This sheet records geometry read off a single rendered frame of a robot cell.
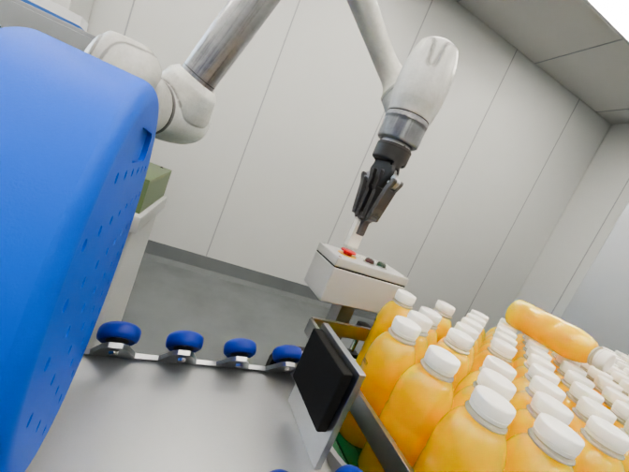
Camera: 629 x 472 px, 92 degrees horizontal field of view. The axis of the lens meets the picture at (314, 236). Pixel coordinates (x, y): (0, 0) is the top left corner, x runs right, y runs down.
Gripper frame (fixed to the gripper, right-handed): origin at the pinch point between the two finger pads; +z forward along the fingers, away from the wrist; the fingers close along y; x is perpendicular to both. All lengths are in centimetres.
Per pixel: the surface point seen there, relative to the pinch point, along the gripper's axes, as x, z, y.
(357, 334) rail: -4.4, 18.9, -9.0
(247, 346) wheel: 22.5, 17.3, -20.4
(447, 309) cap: -19.4, 6.8, -14.1
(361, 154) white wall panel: -123, -53, 232
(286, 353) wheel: 16.3, 17.6, -20.3
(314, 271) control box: 4.9, 11.3, 1.9
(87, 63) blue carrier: 43, -8, -34
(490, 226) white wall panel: -321, -44, 208
